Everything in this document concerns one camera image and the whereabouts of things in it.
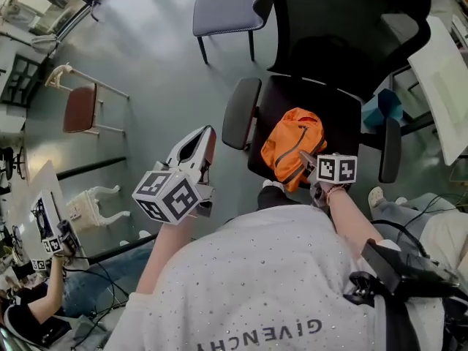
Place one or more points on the person's right forearm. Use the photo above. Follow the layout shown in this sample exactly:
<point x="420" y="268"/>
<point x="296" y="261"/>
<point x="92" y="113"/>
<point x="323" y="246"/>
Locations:
<point x="352" y="221"/>

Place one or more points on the black round stool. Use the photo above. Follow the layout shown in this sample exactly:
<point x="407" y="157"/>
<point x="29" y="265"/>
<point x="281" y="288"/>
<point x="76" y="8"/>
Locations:
<point x="8" y="161"/>

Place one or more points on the black grid frame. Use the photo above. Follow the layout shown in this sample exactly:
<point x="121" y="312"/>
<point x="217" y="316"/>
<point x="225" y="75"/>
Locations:
<point x="20" y="80"/>

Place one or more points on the white desk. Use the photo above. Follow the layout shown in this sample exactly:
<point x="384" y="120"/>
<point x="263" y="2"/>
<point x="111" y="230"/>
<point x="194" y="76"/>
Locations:
<point x="40" y="188"/>

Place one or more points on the black floor bar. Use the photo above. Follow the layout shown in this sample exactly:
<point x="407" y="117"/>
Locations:
<point x="91" y="167"/>

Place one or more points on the person's white t-shirt torso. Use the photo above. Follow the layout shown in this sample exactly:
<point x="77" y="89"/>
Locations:
<point x="256" y="280"/>

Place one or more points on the black body-worn device box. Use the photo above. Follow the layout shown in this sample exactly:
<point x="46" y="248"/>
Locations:
<point x="406" y="269"/>

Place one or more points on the blue box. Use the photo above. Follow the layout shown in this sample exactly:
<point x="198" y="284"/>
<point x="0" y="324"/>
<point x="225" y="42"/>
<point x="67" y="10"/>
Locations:
<point x="384" y="108"/>

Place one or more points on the white ornate stool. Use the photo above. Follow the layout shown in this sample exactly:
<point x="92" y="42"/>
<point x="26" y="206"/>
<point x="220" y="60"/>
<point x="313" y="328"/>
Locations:
<point x="89" y="207"/>

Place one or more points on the black office chair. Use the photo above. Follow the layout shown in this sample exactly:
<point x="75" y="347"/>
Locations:
<point x="311" y="64"/>

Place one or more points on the white table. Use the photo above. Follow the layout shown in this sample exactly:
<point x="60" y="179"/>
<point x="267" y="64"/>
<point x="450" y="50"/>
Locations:
<point x="444" y="93"/>

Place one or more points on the orange bag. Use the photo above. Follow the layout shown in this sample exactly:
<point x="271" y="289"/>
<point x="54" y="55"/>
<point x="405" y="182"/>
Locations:
<point x="292" y="137"/>

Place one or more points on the brown seat white frame chair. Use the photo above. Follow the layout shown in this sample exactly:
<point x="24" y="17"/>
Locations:
<point x="79" y="109"/>

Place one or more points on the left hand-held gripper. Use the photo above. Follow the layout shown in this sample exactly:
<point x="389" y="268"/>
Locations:
<point x="172" y="199"/>

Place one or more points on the person's black trouser leg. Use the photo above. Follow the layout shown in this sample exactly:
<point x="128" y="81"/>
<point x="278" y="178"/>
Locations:
<point x="272" y="197"/>

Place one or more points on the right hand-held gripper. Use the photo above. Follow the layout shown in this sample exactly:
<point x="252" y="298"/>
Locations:
<point x="336" y="168"/>

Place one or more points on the person's left forearm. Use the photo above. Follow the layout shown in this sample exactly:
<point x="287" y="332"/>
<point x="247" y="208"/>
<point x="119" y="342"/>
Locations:
<point x="164" y="254"/>

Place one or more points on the black fan unit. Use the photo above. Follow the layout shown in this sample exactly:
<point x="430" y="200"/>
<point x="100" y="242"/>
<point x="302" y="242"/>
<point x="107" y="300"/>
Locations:
<point x="42" y="216"/>

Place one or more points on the grey padded chair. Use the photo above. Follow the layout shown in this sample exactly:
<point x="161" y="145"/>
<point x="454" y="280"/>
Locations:
<point x="226" y="13"/>

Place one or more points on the person's white shoe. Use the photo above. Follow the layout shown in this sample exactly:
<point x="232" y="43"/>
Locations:
<point x="376" y="196"/>
<point x="273" y="184"/>

